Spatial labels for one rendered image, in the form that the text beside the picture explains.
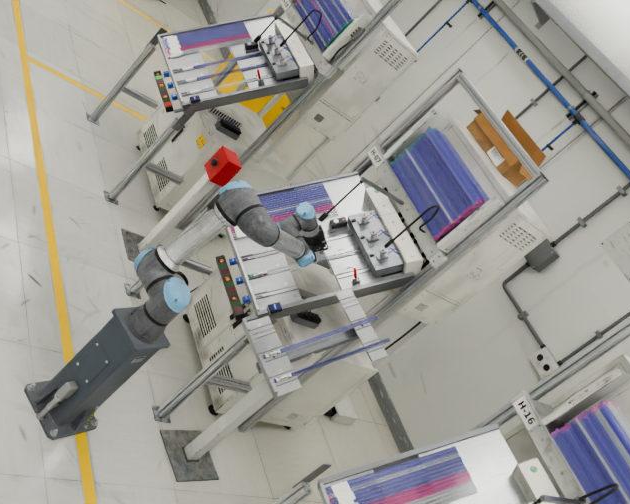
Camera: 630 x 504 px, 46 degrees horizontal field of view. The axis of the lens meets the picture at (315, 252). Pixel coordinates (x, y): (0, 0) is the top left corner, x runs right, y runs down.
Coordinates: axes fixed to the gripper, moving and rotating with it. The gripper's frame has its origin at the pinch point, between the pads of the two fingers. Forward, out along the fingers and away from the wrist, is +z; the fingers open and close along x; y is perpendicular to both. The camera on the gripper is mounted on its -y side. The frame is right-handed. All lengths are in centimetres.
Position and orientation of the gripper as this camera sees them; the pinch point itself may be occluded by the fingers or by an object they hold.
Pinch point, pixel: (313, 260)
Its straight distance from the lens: 324.7
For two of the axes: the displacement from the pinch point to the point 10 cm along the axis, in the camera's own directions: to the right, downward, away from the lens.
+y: 9.3, -3.5, 0.8
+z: 1.6, 6.0, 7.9
